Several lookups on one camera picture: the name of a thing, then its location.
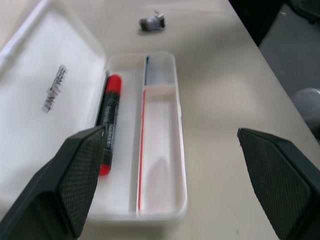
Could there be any small crumpled grey object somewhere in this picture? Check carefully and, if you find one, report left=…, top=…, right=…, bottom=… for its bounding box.
left=138, top=9, right=167, bottom=34

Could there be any red marker with black label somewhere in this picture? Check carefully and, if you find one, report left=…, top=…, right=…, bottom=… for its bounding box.
left=99, top=74, right=124, bottom=177

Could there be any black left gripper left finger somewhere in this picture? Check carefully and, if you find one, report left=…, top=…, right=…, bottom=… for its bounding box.
left=0, top=125, right=106, bottom=240

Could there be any white translucent plastic pencil case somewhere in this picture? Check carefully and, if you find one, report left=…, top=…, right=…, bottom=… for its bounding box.
left=0, top=0, right=189, bottom=225

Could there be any black object beside table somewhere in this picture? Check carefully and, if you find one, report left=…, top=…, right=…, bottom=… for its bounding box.
left=287, top=0, right=320, bottom=25

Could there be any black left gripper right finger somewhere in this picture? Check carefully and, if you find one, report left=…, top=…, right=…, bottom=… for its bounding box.
left=236, top=127, right=320, bottom=240

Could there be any grey rounded object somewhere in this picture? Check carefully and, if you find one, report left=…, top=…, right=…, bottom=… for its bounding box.
left=291, top=88, right=320, bottom=141

